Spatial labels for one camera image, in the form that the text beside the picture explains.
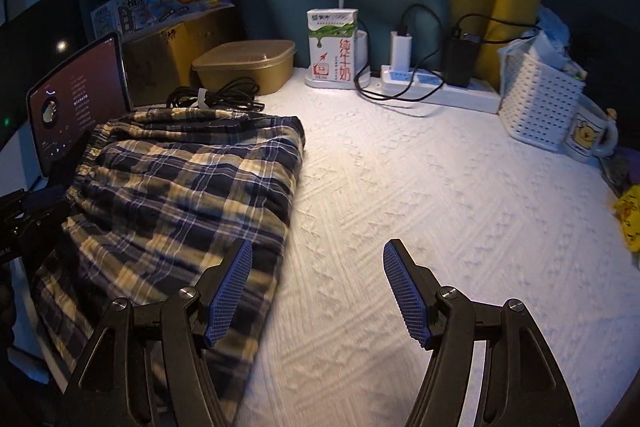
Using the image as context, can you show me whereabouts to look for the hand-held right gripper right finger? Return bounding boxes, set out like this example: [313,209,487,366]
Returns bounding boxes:
[382,238,581,427]

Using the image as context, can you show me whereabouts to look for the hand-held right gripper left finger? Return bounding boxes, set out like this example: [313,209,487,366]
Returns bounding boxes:
[62,238,253,427]

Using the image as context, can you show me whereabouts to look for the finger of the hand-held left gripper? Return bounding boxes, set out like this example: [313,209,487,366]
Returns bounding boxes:
[0,188,71,238]

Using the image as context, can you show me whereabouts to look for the plaid pants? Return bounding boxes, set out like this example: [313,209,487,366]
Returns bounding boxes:
[32,109,307,427]

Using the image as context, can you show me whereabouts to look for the white textured tablecloth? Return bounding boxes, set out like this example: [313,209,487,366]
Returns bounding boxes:
[215,67,640,427]

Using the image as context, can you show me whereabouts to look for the tablet with lit screen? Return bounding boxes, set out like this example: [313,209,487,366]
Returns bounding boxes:
[26,32,134,180]

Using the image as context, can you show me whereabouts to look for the brown cardboard box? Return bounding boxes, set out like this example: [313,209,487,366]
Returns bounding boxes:
[122,9,241,110]

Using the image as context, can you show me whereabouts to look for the small printed paper box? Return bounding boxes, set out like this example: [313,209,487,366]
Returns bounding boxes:
[90,0,166,44]

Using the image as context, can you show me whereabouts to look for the tan lidded food container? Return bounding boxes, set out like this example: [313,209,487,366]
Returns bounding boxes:
[191,40,296,95]

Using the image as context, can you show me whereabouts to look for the white perforated plastic basket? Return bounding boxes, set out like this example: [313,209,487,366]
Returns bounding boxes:
[498,39,586,152]

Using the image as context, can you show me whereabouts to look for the yellow printed bag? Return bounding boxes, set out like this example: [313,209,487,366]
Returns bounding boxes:
[612,187,640,253]

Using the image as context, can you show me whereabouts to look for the white bear print mug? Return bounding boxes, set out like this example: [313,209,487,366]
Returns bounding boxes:
[565,99,619,164]

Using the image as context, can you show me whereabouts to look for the white plug charger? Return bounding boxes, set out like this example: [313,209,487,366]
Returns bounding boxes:
[390,24,414,72]

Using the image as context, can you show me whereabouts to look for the white green milk carton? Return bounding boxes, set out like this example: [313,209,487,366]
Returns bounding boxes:
[306,8,360,82]

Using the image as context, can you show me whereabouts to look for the coiled black cable bundle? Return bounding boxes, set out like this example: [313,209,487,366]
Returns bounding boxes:
[165,77,266,112]

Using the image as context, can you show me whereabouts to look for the black adapter cable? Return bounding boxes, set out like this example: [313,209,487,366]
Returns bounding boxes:
[452,12,543,38]

